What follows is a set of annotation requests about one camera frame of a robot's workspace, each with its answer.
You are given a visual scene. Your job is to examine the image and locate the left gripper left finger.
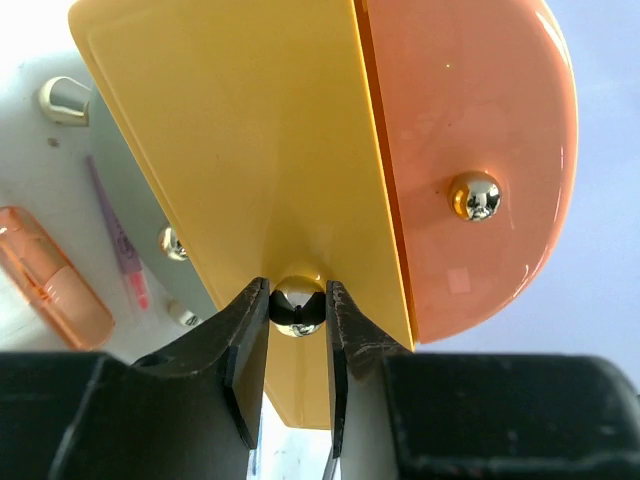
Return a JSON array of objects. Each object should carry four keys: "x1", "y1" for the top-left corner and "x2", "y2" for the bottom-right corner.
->
[{"x1": 47, "y1": 278, "x2": 269, "y2": 479}]

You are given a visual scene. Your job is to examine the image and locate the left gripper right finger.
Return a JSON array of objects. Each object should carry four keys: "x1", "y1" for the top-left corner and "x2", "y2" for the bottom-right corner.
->
[{"x1": 325, "y1": 281, "x2": 410, "y2": 479}]

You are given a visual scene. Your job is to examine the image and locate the round white drawer organizer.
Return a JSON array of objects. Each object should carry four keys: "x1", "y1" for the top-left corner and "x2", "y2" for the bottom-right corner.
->
[{"x1": 38, "y1": 0, "x2": 581, "y2": 431}]

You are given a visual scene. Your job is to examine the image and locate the orange highlighter cap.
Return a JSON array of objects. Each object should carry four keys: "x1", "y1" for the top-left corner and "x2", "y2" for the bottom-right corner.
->
[{"x1": 1, "y1": 206, "x2": 115, "y2": 351}]

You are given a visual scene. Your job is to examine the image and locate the purple pink pen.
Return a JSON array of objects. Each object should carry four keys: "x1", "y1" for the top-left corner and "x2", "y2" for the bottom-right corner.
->
[{"x1": 86, "y1": 156, "x2": 150, "y2": 311}]

